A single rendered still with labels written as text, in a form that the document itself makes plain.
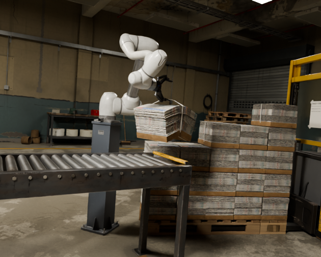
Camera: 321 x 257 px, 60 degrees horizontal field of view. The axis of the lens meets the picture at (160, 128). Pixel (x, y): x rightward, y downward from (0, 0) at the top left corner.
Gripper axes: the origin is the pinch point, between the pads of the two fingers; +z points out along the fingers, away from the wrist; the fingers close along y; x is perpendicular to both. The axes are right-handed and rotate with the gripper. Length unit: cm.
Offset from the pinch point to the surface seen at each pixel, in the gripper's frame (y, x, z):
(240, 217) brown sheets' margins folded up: 104, 33, 100
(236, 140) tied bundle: 31, 23, 86
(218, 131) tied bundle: 25, 10, 71
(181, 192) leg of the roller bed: 67, 35, -17
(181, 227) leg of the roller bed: 89, 37, -16
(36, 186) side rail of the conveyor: 64, 5, -97
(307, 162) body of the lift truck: 44, 69, 183
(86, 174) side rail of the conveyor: 58, 14, -77
